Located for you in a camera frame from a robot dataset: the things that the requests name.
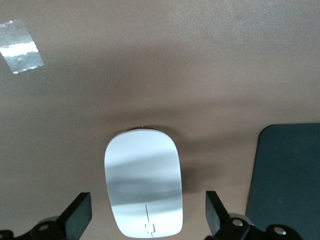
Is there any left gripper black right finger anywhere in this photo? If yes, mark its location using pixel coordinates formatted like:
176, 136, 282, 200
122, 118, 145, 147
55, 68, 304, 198
205, 190, 254, 240

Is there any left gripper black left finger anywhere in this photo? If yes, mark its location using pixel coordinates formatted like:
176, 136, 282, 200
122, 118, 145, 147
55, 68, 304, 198
32, 191, 93, 240

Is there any small clear tape patch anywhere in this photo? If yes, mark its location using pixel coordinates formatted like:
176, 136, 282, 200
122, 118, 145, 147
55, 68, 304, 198
0, 18, 46, 75

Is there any black mouse pad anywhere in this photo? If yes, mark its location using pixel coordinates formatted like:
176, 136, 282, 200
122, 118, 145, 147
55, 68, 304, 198
244, 122, 320, 240

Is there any white computer mouse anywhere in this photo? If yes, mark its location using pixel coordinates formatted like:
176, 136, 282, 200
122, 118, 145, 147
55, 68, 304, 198
104, 128, 185, 239

